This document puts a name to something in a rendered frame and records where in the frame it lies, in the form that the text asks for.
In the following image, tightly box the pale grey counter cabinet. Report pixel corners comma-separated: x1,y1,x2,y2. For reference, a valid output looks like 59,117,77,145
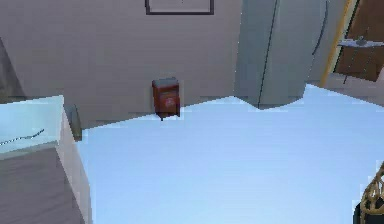
0,95,94,224

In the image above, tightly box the tan wicker chair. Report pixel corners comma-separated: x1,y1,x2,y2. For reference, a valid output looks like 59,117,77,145
353,161,384,224

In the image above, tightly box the dark curved fridge handle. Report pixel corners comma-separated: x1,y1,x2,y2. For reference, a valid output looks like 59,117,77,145
311,0,329,56

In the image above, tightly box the grey table with dark legs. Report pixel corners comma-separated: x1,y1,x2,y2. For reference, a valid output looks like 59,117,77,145
337,38,384,85

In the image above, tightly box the black framed wall picture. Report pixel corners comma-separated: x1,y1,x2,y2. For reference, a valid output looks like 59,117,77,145
144,0,215,16

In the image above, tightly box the grey refrigerator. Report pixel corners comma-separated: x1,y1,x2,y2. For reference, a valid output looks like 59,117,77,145
233,0,348,110

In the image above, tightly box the red bin with grey lid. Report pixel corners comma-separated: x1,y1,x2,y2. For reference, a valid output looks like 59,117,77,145
151,77,181,121

